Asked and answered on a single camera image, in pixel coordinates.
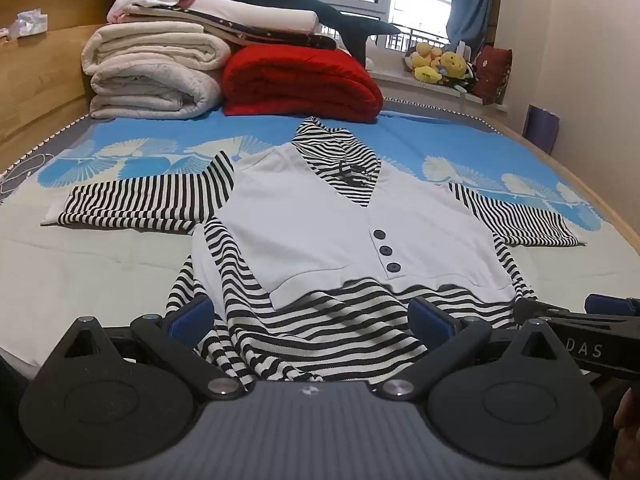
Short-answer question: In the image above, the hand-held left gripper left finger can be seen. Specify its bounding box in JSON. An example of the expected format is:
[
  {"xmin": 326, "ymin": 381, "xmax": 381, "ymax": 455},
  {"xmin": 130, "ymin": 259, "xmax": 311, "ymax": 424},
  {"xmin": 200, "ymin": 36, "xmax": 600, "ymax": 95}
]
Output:
[{"xmin": 37, "ymin": 296, "xmax": 244, "ymax": 401}]

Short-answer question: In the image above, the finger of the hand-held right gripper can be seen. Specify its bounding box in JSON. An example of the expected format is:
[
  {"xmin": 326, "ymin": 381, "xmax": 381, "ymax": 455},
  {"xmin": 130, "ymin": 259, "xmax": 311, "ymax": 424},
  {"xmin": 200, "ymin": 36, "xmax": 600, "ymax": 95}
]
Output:
[
  {"xmin": 514, "ymin": 298, "xmax": 640, "ymax": 330},
  {"xmin": 585, "ymin": 293, "xmax": 640, "ymax": 317}
]

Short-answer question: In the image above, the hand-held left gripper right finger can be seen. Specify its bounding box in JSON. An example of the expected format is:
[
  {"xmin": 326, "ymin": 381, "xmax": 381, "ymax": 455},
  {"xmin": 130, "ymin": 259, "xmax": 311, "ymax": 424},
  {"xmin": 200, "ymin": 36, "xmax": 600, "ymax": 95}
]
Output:
[{"xmin": 382, "ymin": 297, "xmax": 581, "ymax": 401}]

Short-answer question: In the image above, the striped shirt with white vest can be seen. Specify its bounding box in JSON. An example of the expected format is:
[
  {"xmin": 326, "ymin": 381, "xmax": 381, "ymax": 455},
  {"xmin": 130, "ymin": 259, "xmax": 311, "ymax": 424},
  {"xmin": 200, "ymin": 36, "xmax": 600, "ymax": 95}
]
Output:
[{"xmin": 40, "ymin": 116, "xmax": 587, "ymax": 392}]

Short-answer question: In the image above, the person's right hand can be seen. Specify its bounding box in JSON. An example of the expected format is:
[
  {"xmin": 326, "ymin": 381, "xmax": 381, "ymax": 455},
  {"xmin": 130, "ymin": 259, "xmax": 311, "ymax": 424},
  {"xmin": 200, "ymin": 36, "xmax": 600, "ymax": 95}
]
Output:
[{"xmin": 613, "ymin": 387, "xmax": 640, "ymax": 461}]

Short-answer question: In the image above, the blue and white patterned bedsheet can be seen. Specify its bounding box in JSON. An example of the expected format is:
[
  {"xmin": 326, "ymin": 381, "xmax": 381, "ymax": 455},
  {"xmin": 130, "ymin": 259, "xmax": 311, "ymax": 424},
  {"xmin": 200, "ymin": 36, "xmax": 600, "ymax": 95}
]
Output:
[{"xmin": 0, "ymin": 105, "xmax": 640, "ymax": 391}]

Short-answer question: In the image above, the dark red cushion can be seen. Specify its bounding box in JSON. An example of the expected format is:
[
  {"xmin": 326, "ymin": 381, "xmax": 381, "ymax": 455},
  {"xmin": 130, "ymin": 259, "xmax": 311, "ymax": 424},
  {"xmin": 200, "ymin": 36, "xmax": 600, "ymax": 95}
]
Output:
[{"xmin": 472, "ymin": 45, "xmax": 514, "ymax": 106}]

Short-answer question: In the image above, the white windowsill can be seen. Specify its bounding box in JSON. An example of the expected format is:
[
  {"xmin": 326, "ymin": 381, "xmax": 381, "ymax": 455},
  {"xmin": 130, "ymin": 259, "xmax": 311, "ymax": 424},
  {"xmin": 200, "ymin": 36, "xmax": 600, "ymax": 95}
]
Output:
[{"xmin": 366, "ymin": 57, "xmax": 508, "ymax": 111}]

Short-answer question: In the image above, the white folded quilt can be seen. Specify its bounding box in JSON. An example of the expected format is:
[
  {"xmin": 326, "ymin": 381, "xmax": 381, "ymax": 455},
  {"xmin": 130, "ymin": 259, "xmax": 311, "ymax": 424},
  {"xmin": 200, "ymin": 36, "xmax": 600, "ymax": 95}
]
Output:
[{"xmin": 81, "ymin": 22, "xmax": 232, "ymax": 121}]

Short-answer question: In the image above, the yellow plush toy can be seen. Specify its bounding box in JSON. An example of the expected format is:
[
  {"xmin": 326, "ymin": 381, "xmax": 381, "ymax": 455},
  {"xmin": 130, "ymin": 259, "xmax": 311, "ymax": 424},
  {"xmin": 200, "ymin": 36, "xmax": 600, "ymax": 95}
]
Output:
[
  {"xmin": 411, "ymin": 42, "xmax": 447, "ymax": 84},
  {"xmin": 440, "ymin": 51, "xmax": 471, "ymax": 88}
]

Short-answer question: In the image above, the red folded quilt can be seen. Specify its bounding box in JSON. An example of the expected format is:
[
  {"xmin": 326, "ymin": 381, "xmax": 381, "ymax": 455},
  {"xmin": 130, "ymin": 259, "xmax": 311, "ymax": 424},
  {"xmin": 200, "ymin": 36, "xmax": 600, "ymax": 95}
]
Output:
[{"xmin": 221, "ymin": 43, "xmax": 384, "ymax": 124}]

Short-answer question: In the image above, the wooden headboard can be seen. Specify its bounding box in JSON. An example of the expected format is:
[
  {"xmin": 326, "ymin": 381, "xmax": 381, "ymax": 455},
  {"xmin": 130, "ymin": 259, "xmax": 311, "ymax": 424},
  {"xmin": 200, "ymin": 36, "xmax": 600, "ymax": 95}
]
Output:
[{"xmin": 0, "ymin": 0, "xmax": 126, "ymax": 173}]

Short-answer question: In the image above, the dark edged folded mat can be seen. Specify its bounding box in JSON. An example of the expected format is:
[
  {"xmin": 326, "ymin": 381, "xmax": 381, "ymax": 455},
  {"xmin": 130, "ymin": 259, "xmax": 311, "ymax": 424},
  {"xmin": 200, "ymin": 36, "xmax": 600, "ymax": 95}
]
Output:
[{"xmin": 170, "ymin": 6, "xmax": 339, "ymax": 52}]

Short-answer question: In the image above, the beige folded blanket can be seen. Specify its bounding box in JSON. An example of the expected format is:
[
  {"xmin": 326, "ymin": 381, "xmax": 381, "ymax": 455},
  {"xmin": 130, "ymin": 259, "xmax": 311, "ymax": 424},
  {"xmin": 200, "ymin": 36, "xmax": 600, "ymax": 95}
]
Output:
[{"xmin": 121, "ymin": 4, "xmax": 236, "ymax": 36}]

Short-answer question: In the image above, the white folded sheet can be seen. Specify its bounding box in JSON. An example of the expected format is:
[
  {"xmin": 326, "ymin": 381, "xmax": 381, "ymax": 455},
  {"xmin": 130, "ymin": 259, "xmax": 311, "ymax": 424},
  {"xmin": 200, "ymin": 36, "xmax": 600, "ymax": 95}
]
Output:
[{"xmin": 192, "ymin": 0, "xmax": 319, "ymax": 37}]

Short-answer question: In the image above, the dark teal shark plush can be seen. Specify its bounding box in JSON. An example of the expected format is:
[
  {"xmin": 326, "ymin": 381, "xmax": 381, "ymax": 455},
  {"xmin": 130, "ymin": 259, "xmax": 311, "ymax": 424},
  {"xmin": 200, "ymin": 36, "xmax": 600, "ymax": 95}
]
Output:
[{"xmin": 200, "ymin": 0, "xmax": 402, "ymax": 59}]

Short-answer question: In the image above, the tissue pack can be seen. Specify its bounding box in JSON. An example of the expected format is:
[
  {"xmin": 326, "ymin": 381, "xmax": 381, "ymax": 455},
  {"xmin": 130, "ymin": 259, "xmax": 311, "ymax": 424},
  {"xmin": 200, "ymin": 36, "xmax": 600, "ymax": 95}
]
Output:
[{"xmin": 0, "ymin": 7, "xmax": 49, "ymax": 42}]

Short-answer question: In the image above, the wooden bed frame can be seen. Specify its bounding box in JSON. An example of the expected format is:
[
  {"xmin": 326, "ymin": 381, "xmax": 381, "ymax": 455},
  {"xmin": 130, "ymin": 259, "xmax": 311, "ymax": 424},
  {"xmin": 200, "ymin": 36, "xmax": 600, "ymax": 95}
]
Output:
[{"xmin": 482, "ymin": 114, "xmax": 640, "ymax": 286}]

